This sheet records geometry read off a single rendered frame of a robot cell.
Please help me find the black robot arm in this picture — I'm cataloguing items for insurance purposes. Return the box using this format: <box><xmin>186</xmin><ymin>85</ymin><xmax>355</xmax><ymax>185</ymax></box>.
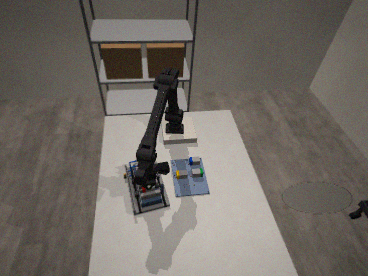
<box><xmin>133</xmin><ymin>67</ymin><xmax>184</xmax><ymax>186</ymax></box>

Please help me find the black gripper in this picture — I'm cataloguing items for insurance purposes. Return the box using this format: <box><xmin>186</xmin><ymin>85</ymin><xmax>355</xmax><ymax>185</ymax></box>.
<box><xmin>142</xmin><ymin>179</ymin><xmax>156</xmax><ymax>190</ymax></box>

